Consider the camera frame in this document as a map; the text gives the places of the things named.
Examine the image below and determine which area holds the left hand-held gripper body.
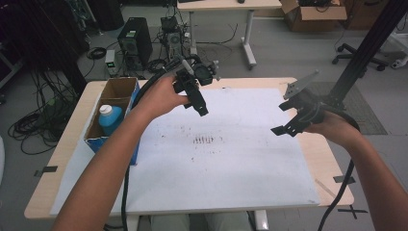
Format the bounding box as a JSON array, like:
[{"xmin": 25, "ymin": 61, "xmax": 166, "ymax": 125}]
[{"xmin": 172, "ymin": 55, "xmax": 222, "ymax": 94}]

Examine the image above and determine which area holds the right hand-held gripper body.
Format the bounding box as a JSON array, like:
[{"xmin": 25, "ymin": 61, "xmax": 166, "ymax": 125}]
[{"xmin": 283, "ymin": 69, "xmax": 325, "ymax": 127}]

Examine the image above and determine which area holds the blue cardboard box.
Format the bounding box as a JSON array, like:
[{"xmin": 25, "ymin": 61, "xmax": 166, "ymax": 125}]
[{"xmin": 84, "ymin": 76, "xmax": 141, "ymax": 167}]

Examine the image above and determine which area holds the blue bottle with white cap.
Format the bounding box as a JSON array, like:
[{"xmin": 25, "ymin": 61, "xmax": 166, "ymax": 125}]
[{"xmin": 97, "ymin": 104, "xmax": 124, "ymax": 137}]

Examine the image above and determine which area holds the person's left hand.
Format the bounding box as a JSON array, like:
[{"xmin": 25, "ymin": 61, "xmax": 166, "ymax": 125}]
[{"xmin": 133, "ymin": 74, "xmax": 191, "ymax": 124}]

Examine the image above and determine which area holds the person's right hand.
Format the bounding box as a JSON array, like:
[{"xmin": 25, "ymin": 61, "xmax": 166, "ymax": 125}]
[{"xmin": 302, "ymin": 110, "xmax": 365, "ymax": 151}]

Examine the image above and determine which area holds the open computer case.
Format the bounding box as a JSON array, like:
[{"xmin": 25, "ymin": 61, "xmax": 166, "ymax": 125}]
[{"xmin": 160, "ymin": 15, "xmax": 187, "ymax": 61}]

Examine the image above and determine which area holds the grey floor mat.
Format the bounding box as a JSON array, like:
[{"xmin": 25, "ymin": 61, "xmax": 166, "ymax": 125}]
[{"xmin": 307, "ymin": 81, "xmax": 389, "ymax": 136}]

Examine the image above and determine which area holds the white mat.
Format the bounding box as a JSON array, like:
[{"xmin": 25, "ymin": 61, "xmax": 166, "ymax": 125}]
[{"xmin": 49, "ymin": 87, "xmax": 321, "ymax": 216}]

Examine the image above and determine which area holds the black office chair base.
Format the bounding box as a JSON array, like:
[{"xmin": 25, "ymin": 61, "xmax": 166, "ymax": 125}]
[{"xmin": 331, "ymin": 42, "xmax": 389, "ymax": 72}]

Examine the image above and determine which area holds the white-legged wooden table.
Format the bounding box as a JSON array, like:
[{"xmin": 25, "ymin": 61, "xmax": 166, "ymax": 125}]
[{"xmin": 176, "ymin": 0, "xmax": 283, "ymax": 70}]

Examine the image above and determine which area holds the black computer tower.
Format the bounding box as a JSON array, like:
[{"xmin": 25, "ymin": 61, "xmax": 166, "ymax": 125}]
[{"xmin": 116, "ymin": 17, "xmax": 154, "ymax": 70}]

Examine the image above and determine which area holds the black metal stand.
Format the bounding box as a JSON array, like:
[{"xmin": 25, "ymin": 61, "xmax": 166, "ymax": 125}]
[{"xmin": 325, "ymin": 0, "xmax": 408, "ymax": 107}]

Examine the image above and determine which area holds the small white power unit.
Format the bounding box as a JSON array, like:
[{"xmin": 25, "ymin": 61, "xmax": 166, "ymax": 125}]
[{"xmin": 105, "ymin": 49, "xmax": 118, "ymax": 77}]

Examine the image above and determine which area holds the open brown cardboard box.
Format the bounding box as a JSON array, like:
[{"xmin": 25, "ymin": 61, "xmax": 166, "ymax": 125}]
[{"xmin": 280, "ymin": 0, "xmax": 348, "ymax": 33}]

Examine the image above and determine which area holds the white table leg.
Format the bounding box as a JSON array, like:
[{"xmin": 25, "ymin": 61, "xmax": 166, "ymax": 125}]
[{"xmin": 254, "ymin": 210, "xmax": 269, "ymax": 231}]

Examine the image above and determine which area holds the black tape cross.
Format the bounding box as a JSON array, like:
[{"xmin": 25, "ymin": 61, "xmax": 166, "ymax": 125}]
[{"xmin": 337, "ymin": 205, "xmax": 369, "ymax": 220}]

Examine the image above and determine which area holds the black tape strip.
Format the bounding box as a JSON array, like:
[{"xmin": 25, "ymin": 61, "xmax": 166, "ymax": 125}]
[{"xmin": 34, "ymin": 166, "xmax": 59, "ymax": 177}]

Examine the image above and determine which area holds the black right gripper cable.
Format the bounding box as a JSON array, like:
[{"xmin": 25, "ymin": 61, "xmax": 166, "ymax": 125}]
[{"xmin": 317, "ymin": 102, "xmax": 362, "ymax": 231}]

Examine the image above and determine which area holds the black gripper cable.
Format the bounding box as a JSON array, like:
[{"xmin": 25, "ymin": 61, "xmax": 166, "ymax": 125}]
[
  {"xmin": 120, "ymin": 61, "xmax": 181, "ymax": 231},
  {"xmin": 317, "ymin": 102, "xmax": 362, "ymax": 231}
]

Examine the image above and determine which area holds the coiled black cable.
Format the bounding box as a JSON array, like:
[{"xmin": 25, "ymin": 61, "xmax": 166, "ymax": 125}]
[{"xmin": 86, "ymin": 46, "xmax": 108, "ymax": 61}]

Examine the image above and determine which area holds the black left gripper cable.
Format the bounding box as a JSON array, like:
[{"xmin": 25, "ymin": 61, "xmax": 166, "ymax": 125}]
[{"xmin": 120, "ymin": 61, "xmax": 181, "ymax": 231}]

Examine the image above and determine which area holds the tangle of black floor cables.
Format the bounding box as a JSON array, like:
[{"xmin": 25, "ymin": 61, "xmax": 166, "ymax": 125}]
[{"xmin": 8, "ymin": 68, "xmax": 81, "ymax": 156}]

